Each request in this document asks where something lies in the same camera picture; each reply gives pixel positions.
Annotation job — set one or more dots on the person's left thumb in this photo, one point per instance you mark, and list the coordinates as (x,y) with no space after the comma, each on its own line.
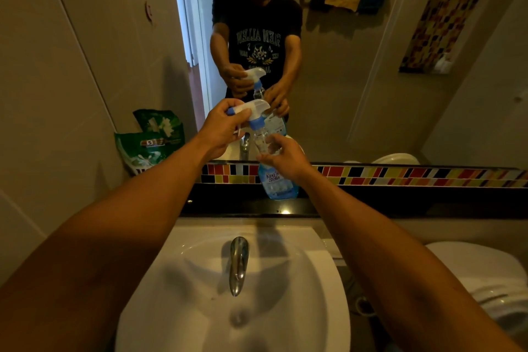
(244,116)

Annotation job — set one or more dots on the person's left hand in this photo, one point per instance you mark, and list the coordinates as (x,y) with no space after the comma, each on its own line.
(218,131)

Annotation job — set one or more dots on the white toilet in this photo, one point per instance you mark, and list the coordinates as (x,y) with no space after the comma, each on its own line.
(486,277)

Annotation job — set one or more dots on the person's left forearm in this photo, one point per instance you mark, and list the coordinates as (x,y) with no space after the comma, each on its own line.
(107,240)

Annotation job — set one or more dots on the person's right forearm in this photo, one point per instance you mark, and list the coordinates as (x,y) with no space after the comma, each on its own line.
(392,273)

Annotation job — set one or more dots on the black stone ledge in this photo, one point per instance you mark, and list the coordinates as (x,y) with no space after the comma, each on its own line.
(371,201)

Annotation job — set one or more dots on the chrome faucet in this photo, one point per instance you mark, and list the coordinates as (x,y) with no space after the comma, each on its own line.
(239,263)

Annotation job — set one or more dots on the wall mirror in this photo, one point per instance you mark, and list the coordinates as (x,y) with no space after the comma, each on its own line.
(350,96)

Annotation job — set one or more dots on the white ceramic sink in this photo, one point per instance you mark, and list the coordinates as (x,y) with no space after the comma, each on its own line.
(288,302)

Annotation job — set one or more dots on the green detergent pouch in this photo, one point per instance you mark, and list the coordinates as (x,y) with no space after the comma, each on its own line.
(142,151)

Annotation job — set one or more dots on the person's right hand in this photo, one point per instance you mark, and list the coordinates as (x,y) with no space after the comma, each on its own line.
(291,164)

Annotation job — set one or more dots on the person's right thumb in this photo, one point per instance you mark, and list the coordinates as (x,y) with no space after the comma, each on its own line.
(267,158)

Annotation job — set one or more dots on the blue spray bottle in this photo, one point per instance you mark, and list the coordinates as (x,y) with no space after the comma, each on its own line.
(258,108)

